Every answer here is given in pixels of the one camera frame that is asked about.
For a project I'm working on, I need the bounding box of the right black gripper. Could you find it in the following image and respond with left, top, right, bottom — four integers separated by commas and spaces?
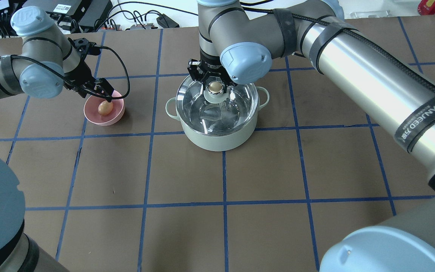
187, 53, 237, 94

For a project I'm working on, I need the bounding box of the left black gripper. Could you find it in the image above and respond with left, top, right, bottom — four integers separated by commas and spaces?
64, 62, 114, 104

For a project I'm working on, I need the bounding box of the brown egg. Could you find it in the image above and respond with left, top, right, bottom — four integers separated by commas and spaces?
97, 100, 114, 116

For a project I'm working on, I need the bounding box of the glass pot lid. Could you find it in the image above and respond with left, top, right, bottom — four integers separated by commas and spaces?
175, 76, 264, 136

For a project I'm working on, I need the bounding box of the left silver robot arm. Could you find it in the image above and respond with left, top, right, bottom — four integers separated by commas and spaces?
0, 6, 114, 272

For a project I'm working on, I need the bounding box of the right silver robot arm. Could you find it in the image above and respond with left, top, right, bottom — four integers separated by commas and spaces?
198, 0, 435, 272

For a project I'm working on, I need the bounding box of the pale green steel pot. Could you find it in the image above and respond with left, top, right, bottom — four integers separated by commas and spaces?
165, 76, 270, 152

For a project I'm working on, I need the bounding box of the pink bowl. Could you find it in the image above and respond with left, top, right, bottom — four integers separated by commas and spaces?
83, 96, 125, 126

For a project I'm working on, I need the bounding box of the black power brick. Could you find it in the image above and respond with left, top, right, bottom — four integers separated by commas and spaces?
78, 0, 113, 33

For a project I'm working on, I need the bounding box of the black red computer box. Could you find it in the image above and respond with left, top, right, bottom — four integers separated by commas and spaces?
22, 0, 91, 22

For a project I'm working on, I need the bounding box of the red object top right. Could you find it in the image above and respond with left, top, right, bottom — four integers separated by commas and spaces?
416, 0, 435, 15

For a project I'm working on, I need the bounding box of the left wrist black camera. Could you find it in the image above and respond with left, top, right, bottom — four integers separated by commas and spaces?
68, 38, 102, 60

